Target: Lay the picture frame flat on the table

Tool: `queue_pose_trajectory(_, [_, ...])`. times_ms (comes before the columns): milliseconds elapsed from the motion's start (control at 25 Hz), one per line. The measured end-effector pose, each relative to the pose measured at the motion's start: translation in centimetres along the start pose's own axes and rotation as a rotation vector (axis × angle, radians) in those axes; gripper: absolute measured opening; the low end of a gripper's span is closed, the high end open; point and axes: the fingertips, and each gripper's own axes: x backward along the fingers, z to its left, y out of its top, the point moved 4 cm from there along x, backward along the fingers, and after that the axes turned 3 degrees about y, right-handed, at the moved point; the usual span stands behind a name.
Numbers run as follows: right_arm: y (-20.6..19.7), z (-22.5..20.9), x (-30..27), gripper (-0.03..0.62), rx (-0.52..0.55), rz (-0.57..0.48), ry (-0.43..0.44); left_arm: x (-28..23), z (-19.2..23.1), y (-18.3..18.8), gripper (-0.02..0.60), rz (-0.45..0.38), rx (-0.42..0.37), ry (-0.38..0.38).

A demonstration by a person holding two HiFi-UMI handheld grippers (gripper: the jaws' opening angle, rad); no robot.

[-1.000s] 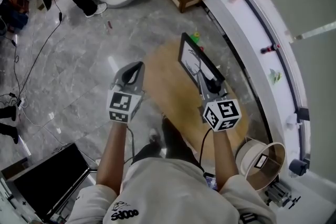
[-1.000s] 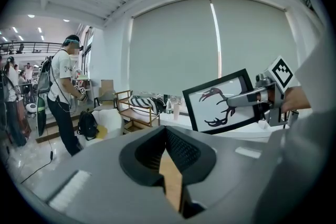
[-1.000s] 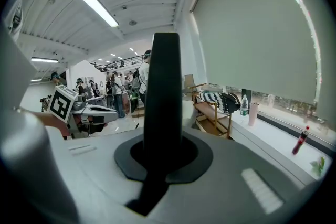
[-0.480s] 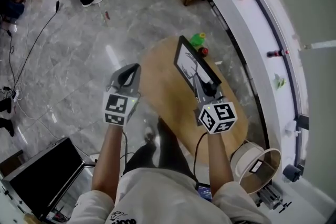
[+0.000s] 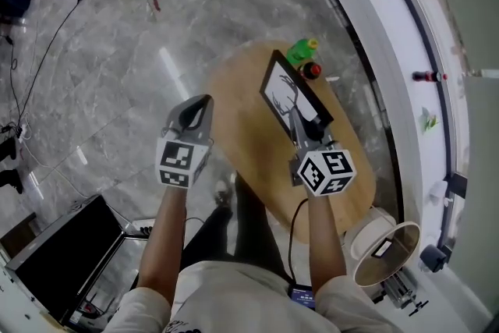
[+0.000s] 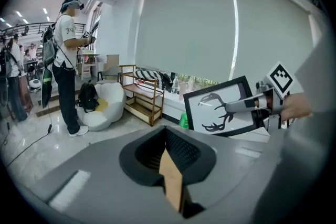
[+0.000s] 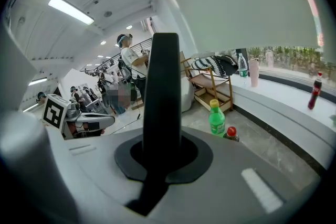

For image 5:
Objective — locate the dark soda bottle red cap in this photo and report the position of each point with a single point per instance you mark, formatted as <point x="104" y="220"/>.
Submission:
<point x="310" y="71"/>

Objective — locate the person's white shirt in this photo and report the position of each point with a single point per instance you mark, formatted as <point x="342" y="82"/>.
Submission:
<point x="249" y="304"/>

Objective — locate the white round bin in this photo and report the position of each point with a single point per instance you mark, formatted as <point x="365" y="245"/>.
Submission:
<point x="366" y="230"/>

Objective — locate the black equipment case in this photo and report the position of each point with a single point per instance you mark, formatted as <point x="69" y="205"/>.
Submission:
<point x="66" y="257"/>

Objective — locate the metal clamp stand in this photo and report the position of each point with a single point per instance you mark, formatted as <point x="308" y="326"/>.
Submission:
<point x="401" y="292"/>

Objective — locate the oval wooden table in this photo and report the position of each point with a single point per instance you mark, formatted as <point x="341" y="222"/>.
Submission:
<point x="249" y="136"/>

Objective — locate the grey mug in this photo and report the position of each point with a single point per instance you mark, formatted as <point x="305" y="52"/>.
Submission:
<point x="432" y="258"/>

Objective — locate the person's right forearm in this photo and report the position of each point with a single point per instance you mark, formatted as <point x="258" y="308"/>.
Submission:
<point x="325" y="241"/>

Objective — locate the person's white shoe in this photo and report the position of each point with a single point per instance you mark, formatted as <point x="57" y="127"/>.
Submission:
<point x="223" y="192"/>

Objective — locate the green plastic bottle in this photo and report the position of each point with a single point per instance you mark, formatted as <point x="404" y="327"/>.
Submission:
<point x="299" y="50"/>

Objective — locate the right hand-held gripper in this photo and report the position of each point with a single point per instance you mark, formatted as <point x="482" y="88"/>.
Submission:
<point x="325" y="171"/>

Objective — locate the white counter ledge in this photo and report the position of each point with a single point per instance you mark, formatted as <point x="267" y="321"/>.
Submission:
<point x="386" y="62"/>

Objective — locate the person's black trousers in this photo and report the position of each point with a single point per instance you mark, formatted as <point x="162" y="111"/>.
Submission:
<point x="249" y="230"/>

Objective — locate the smartphone with lit screen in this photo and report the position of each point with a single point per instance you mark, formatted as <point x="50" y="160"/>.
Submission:
<point x="302" y="297"/>

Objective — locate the small dark soda bottle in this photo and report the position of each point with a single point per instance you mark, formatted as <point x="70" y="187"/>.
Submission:
<point x="427" y="76"/>

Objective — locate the black picture frame deer print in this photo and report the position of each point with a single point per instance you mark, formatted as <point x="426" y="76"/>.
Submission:
<point x="286" y="89"/>

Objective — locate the green and white wrapper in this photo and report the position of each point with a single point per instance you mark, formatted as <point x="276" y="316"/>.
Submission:
<point x="429" y="121"/>

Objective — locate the white power strip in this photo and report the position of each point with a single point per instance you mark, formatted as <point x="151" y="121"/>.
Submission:
<point x="23" y="132"/>

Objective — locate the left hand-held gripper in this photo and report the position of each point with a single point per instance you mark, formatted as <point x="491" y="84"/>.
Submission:
<point x="181" y="160"/>

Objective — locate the person's left forearm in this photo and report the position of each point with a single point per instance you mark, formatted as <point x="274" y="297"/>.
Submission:
<point x="165" y="234"/>

